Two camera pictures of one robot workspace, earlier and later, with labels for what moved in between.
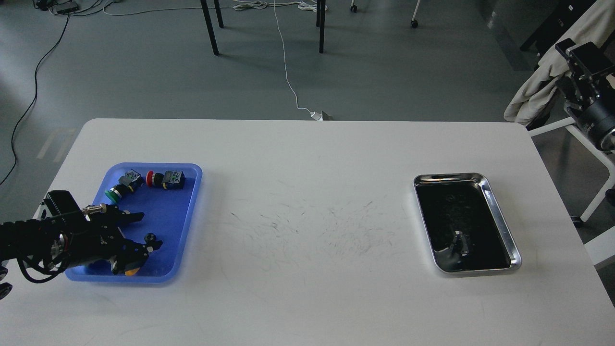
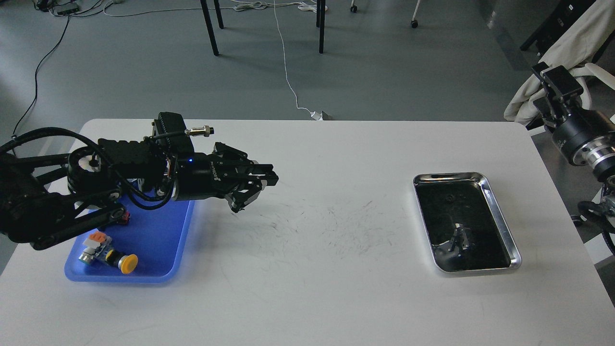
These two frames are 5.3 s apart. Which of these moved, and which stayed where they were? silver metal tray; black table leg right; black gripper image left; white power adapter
Moved: black gripper image left
Stayed: black table leg right; silver metal tray; white power adapter
